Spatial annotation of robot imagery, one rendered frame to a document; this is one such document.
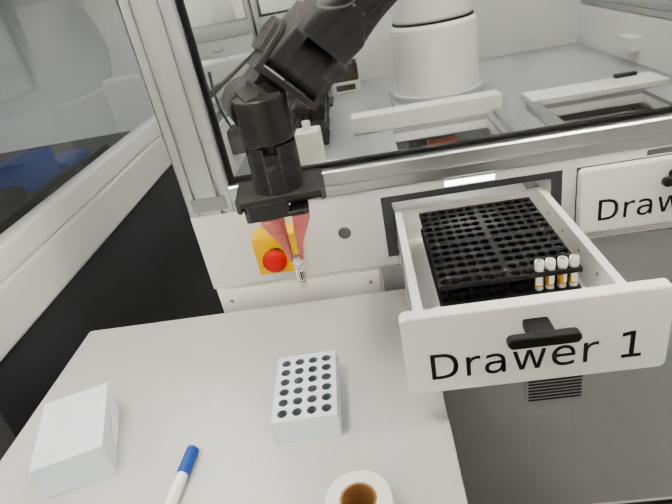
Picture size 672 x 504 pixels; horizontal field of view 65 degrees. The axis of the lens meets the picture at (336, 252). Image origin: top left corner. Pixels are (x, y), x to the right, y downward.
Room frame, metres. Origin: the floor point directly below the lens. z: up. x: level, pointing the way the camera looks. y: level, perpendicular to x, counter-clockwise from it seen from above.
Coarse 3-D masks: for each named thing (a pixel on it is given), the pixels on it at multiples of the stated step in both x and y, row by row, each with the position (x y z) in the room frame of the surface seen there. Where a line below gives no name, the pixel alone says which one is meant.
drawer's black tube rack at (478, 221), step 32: (448, 224) 0.71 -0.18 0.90; (480, 224) 0.69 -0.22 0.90; (512, 224) 0.68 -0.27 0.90; (544, 224) 0.66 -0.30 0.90; (448, 256) 0.62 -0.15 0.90; (480, 256) 0.61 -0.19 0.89; (512, 256) 0.59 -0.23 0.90; (544, 256) 0.57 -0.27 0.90; (480, 288) 0.57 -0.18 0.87; (512, 288) 0.56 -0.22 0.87; (544, 288) 0.55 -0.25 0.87; (576, 288) 0.53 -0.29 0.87
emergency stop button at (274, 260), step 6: (270, 252) 0.75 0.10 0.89; (276, 252) 0.75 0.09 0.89; (282, 252) 0.76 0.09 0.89; (264, 258) 0.75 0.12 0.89; (270, 258) 0.75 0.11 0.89; (276, 258) 0.75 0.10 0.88; (282, 258) 0.75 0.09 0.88; (264, 264) 0.75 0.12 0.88; (270, 264) 0.75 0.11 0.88; (276, 264) 0.75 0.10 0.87; (282, 264) 0.75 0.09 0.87; (270, 270) 0.75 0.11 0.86; (276, 270) 0.75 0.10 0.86; (282, 270) 0.75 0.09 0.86
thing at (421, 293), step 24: (504, 192) 0.80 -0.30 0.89; (528, 192) 0.79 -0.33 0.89; (408, 216) 0.81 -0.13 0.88; (552, 216) 0.71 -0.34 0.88; (408, 240) 0.81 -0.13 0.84; (576, 240) 0.62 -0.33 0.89; (408, 264) 0.63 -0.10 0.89; (600, 264) 0.54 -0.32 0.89; (408, 288) 0.59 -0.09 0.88; (432, 288) 0.65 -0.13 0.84
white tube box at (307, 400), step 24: (288, 360) 0.60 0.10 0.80; (312, 360) 0.59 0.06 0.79; (336, 360) 0.58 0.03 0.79; (288, 384) 0.55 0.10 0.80; (312, 384) 0.54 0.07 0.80; (336, 384) 0.53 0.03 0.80; (288, 408) 0.50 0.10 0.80; (312, 408) 0.50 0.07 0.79; (336, 408) 0.48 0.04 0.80; (288, 432) 0.48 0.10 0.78; (312, 432) 0.48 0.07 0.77; (336, 432) 0.48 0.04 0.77
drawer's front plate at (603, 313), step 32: (608, 288) 0.45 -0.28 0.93; (640, 288) 0.44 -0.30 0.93; (416, 320) 0.46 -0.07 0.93; (448, 320) 0.46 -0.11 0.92; (480, 320) 0.45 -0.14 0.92; (512, 320) 0.45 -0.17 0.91; (576, 320) 0.44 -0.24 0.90; (608, 320) 0.44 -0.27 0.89; (640, 320) 0.43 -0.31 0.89; (416, 352) 0.46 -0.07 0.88; (448, 352) 0.46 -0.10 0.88; (480, 352) 0.45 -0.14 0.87; (512, 352) 0.45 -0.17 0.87; (576, 352) 0.44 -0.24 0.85; (608, 352) 0.44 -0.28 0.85; (416, 384) 0.46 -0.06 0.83; (448, 384) 0.46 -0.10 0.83; (480, 384) 0.45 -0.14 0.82
